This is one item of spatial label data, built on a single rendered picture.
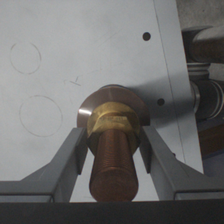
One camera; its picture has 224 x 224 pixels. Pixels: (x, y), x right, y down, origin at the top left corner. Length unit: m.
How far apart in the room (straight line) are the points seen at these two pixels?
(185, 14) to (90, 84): 1.63
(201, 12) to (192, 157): 1.66
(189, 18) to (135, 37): 1.58
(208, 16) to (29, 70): 1.78
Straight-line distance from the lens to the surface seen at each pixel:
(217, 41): 0.50
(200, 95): 0.44
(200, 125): 1.39
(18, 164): 0.39
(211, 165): 1.08
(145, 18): 0.30
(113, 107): 0.18
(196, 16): 1.88
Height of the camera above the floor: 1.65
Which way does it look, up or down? 75 degrees down
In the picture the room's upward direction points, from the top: 179 degrees counter-clockwise
